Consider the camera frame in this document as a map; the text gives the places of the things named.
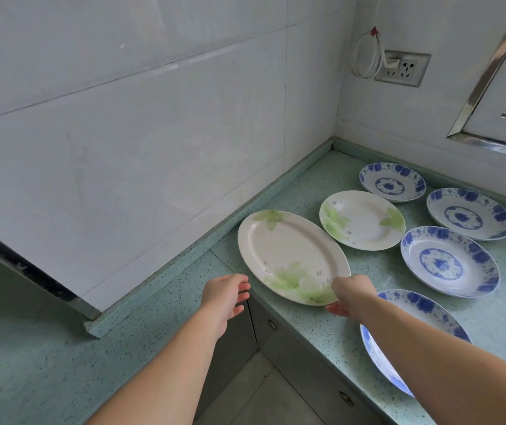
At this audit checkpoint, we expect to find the person's right forearm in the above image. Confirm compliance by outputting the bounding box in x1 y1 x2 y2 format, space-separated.
359 290 506 425

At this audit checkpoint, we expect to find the small blue flower plate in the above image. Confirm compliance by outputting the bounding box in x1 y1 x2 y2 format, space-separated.
359 162 427 203

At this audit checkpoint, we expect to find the metal window frame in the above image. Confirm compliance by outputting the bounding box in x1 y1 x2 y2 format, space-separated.
446 0 506 162

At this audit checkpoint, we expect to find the coiled white cable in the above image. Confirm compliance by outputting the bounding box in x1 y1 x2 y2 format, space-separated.
349 32 389 80

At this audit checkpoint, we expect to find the person's left hand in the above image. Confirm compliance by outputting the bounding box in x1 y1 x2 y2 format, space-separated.
200 273 252 341

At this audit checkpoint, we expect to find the person's right hand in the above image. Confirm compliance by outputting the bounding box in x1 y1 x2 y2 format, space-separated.
326 274 378 324

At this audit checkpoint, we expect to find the grey wall socket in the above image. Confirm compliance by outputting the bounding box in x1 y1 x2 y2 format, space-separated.
374 50 432 88

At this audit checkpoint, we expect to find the person's left forearm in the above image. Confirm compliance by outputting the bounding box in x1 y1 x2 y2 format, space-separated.
85 305 228 425

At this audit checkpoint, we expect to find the round green flower plate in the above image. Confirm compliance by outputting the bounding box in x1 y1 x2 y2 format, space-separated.
319 190 407 252

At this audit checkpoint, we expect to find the oval green flower plate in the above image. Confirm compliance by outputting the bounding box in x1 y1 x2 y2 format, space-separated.
237 210 351 306

